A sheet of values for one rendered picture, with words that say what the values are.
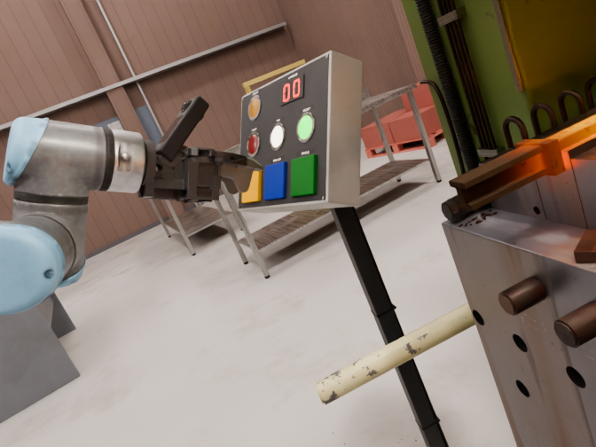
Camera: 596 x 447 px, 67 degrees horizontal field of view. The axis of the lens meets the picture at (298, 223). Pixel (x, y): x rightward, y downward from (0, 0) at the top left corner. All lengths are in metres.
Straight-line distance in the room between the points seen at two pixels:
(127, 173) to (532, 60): 0.60
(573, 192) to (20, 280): 0.56
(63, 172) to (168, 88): 8.49
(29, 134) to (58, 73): 8.46
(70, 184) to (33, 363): 2.98
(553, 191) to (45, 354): 3.35
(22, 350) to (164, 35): 6.90
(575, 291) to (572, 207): 0.09
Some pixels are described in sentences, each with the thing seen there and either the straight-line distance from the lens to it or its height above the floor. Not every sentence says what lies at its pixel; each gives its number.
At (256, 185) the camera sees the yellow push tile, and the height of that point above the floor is 1.01.
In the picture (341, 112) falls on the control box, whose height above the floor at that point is 1.09.
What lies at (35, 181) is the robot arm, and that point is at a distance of 0.66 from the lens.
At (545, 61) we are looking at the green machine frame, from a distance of 0.78.
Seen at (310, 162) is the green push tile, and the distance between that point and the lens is 0.84.
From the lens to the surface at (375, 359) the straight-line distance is 0.92.
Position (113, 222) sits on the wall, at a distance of 8.94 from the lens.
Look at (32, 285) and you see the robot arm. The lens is 0.53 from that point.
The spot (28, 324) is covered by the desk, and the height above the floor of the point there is 0.49.
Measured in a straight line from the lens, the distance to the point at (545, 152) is 0.51.
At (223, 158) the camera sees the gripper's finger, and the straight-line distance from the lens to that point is 0.72.
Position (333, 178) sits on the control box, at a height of 0.99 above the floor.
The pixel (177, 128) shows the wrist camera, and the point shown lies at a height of 1.17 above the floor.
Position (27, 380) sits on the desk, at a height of 0.16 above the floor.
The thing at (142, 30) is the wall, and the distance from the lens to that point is 9.32.
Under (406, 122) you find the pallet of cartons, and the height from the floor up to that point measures 0.36.
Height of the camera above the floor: 1.15
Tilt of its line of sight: 14 degrees down
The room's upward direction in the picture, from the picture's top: 23 degrees counter-clockwise
